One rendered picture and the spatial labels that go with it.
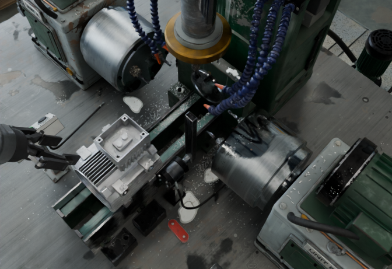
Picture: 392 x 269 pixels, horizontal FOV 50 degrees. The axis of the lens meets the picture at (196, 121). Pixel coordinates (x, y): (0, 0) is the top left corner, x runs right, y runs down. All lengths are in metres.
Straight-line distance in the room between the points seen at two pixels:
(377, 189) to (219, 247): 0.63
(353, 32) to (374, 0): 0.92
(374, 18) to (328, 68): 1.51
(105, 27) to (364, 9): 2.28
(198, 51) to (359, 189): 0.51
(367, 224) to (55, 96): 1.23
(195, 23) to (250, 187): 0.46
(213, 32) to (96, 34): 0.46
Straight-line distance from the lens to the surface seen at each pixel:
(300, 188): 1.15
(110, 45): 1.40
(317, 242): 1.11
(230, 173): 1.21
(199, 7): 1.04
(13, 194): 1.61
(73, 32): 1.51
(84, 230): 1.36
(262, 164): 1.17
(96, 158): 1.24
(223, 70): 1.32
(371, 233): 0.99
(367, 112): 1.78
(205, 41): 1.11
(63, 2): 1.52
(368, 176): 0.99
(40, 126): 1.35
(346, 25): 2.57
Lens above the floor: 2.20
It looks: 60 degrees down
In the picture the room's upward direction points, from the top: 2 degrees clockwise
